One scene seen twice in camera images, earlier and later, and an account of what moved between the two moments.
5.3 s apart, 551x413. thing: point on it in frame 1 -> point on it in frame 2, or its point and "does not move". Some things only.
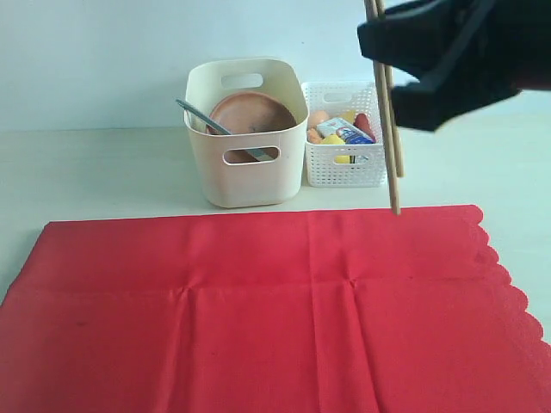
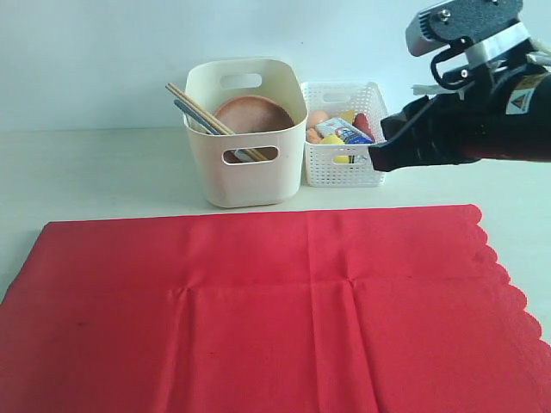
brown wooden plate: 249,112 does not move
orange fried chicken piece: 314,136 does not move
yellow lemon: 332,139 does not move
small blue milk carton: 344,130 does not move
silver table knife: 258,154 -> 195,121
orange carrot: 362,122 does not move
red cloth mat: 337,311 does not move
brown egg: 318,116 does not move
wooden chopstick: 387,131 -> 174,89
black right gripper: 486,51 -> 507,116
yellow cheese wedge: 349,115 does not move
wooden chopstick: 389,77 -> 176,92
